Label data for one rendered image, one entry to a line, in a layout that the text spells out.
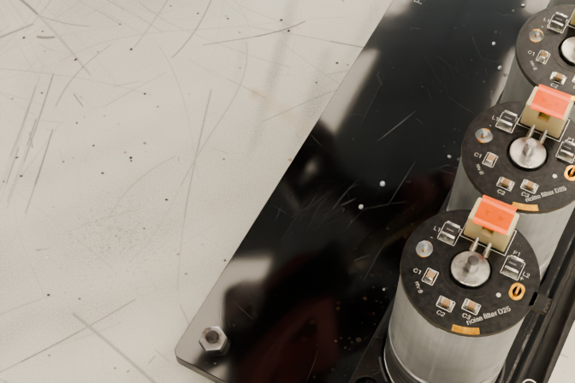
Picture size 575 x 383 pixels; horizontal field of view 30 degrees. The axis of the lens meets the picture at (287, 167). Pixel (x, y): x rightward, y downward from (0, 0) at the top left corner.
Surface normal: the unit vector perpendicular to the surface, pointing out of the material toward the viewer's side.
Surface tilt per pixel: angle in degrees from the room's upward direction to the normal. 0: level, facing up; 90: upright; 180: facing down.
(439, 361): 90
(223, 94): 0
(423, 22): 0
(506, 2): 0
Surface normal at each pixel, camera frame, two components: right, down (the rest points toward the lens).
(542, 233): 0.33, 0.80
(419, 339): -0.72, 0.59
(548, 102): 0.00, -0.52
